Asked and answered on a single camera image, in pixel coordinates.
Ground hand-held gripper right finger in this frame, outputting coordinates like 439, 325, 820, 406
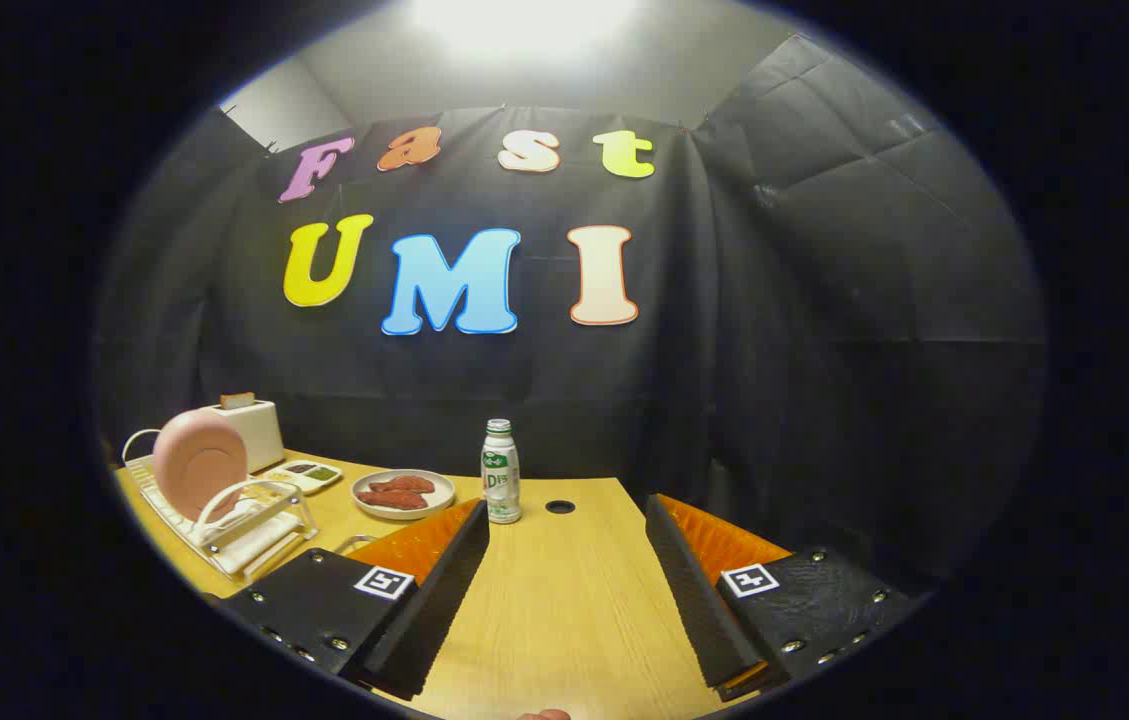
645, 493, 925, 703

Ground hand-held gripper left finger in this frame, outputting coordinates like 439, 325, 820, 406
219, 497, 491, 701

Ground white wire dish rack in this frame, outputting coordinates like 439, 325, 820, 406
121, 428, 320, 581

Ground pink plate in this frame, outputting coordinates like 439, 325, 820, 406
152, 410, 250, 523

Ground grey plate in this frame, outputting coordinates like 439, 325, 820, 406
351, 469, 457, 521

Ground white divided bean dish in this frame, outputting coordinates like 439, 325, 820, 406
264, 460, 343, 496

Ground white green-label bottle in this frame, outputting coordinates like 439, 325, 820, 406
481, 419, 523, 525

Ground black backdrop cloth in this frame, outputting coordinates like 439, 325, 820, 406
94, 35, 1050, 601

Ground white toaster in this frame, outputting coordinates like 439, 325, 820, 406
199, 400, 286, 474

